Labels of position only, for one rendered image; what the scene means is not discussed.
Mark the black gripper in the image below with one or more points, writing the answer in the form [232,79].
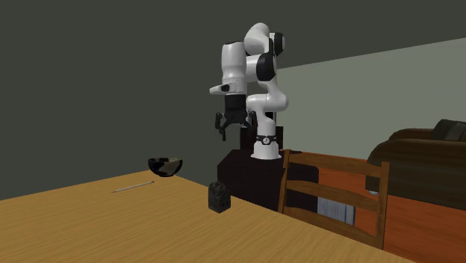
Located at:
[234,107]

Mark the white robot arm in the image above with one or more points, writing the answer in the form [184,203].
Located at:
[233,65]

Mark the dark robot stand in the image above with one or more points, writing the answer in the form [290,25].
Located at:
[251,178]

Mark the small black figure block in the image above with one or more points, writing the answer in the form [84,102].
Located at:
[219,198]

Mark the black and beige bowl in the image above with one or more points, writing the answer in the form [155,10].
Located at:
[165,166]

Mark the wooden chair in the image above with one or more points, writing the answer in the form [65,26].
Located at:
[331,189]

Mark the thin pale stick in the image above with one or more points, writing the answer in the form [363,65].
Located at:
[133,187]

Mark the dark brown sofa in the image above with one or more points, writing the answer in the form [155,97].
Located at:
[418,167]

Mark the orange wooden cabinet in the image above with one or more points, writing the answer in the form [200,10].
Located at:
[418,229]

